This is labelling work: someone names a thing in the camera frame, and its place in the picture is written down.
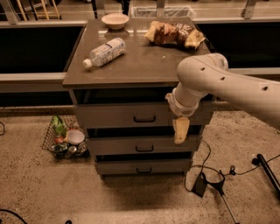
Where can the grey drawer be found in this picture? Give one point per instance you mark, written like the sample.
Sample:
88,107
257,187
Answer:
124,115
136,145
144,166

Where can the wooden chair in background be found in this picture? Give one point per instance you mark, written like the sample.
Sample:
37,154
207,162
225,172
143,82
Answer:
37,10

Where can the grey top drawer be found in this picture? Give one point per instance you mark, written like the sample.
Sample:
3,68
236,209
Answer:
124,115

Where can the black power adapter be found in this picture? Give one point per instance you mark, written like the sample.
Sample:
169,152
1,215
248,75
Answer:
200,185

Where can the clear plastic water bottle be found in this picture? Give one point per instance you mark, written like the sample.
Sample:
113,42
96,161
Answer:
103,54

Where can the beige ceramic bowl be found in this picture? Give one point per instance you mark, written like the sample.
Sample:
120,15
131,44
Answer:
115,21

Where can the green snack bag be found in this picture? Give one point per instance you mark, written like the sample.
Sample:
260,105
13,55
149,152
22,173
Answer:
58,126

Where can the grey bottom drawer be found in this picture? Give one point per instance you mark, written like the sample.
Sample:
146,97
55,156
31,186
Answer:
144,166

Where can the clear plastic bin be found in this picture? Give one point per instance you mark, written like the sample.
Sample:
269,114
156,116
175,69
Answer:
167,12

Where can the black pole on floor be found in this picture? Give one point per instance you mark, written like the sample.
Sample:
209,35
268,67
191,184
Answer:
259,160

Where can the grey drawer cabinet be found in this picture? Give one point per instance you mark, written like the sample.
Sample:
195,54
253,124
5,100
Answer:
144,73

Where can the brown chip bag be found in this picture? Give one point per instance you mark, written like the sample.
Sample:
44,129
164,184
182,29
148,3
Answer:
165,33

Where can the red can in basket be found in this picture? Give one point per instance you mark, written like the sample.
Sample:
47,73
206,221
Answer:
59,140

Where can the black wire basket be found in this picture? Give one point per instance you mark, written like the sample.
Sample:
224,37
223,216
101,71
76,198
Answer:
65,150

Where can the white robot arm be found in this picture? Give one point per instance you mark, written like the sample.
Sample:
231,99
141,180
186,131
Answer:
206,74

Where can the black metal stand leg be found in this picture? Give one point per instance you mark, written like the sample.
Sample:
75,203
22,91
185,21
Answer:
219,187

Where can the white cup in basket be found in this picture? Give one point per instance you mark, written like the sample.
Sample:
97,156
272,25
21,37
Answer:
75,136

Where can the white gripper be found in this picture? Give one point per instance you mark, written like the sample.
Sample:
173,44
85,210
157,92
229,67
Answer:
181,108

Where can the grey middle drawer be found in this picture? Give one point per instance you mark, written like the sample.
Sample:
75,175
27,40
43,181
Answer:
136,145

